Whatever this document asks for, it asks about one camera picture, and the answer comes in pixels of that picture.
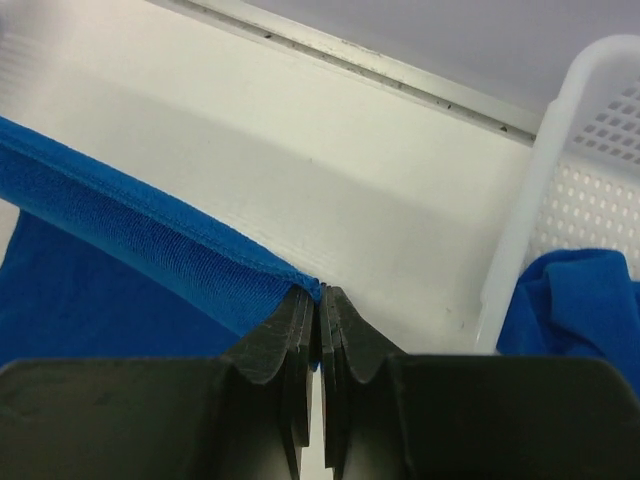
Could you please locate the crumpled blue towels pile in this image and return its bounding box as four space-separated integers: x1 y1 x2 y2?
497 249 639 362

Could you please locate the white basket with towels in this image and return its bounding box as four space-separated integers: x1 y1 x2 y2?
471 33 640 356

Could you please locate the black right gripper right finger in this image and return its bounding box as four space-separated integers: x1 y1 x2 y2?
318 286 400 479

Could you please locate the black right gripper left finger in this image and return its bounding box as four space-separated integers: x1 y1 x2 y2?
219 287 315 479

